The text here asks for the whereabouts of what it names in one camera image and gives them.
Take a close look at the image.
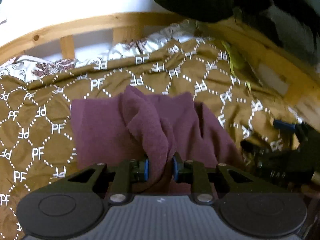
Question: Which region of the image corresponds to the maroon long-sleeve shirt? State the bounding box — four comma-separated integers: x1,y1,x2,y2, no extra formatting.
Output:
71,86,244,194

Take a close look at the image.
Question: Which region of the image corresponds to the lime green cloth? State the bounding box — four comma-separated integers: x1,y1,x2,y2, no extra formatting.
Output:
221,41,247,78

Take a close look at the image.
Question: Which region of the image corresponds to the brown PF patterned blanket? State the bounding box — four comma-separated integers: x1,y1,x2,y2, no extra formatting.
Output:
1,38,297,239

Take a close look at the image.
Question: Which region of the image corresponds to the black puffy jacket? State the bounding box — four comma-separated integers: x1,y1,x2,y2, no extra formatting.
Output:
154,0,319,66

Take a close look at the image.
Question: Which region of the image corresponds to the wooden bed frame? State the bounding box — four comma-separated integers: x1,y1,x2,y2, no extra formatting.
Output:
1,12,319,122

